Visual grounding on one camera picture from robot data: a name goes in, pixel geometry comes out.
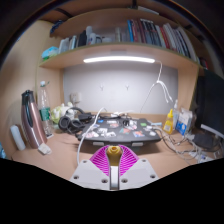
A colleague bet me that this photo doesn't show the black cable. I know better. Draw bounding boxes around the black cable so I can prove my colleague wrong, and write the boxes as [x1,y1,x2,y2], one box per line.
[151,128,201,153]

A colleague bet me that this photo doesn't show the black laptop with stickers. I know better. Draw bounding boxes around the black laptop with stickers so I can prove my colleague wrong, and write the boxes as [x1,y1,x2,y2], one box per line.
[75,116,163,148]

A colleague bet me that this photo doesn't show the wooden shelf unit with books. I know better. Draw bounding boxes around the wooden shelf unit with books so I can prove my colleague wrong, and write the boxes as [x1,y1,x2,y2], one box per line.
[36,0,209,71]

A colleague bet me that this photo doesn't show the white and green plush toy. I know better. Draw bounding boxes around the white and green plush toy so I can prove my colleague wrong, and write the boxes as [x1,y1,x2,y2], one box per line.
[49,101,74,125]

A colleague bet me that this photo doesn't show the white light bar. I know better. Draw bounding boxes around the white light bar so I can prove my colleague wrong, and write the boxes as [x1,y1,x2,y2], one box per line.
[82,55,156,64]

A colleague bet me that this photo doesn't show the yellow squeeze bottle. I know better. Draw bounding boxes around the yellow squeeze bottle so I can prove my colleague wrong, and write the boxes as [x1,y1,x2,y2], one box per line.
[162,108,174,135]

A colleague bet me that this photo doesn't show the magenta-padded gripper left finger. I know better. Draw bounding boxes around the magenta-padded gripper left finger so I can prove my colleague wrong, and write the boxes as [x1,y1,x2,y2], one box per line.
[69,145,112,190]

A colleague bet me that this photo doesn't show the white wall outlet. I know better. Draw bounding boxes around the white wall outlet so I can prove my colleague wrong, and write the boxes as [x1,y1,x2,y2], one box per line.
[70,92,82,104]

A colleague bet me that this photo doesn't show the clear pump bottle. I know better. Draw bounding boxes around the clear pump bottle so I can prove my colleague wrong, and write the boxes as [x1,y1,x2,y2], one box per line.
[171,99,180,129]

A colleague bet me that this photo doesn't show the white cylinder tube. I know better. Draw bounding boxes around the white cylinder tube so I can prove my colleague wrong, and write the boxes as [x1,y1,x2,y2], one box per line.
[9,124,27,152]

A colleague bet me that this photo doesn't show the blue and white box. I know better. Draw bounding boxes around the blue and white box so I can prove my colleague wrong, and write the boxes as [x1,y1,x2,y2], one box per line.
[175,107,195,136]

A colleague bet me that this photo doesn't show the grey cable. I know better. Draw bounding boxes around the grey cable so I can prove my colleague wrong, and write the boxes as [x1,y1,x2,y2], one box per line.
[153,126,214,163]

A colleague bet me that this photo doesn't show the black monitor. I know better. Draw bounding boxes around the black monitor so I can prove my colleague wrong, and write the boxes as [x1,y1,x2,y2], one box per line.
[194,68,224,151]

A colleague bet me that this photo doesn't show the pink metal thermos bottle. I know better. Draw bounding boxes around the pink metal thermos bottle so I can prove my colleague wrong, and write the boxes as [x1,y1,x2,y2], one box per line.
[20,89,48,149]

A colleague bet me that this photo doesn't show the clear plastic water bottle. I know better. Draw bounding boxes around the clear plastic water bottle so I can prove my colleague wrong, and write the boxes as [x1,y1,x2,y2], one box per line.
[37,80,54,139]

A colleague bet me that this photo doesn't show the white hanging multi-plug cable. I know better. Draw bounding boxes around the white hanging multi-plug cable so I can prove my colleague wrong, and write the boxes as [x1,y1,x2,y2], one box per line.
[139,60,174,114]

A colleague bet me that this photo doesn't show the small white block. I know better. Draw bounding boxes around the small white block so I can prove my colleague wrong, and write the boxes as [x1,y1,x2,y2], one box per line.
[37,143,53,156]

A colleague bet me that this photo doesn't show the white power strip cable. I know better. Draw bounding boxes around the white power strip cable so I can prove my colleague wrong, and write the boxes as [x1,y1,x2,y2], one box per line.
[76,106,107,167]

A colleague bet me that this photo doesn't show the grey laptop stand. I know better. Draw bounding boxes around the grey laptop stand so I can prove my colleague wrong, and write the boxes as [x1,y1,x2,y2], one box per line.
[91,141,145,149]

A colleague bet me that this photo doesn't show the black headphones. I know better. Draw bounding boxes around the black headphones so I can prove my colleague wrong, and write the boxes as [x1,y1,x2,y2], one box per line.
[58,106,94,134]

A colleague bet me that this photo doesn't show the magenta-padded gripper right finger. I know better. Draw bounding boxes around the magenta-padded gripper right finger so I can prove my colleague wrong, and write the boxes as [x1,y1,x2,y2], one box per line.
[117,145,160,191]

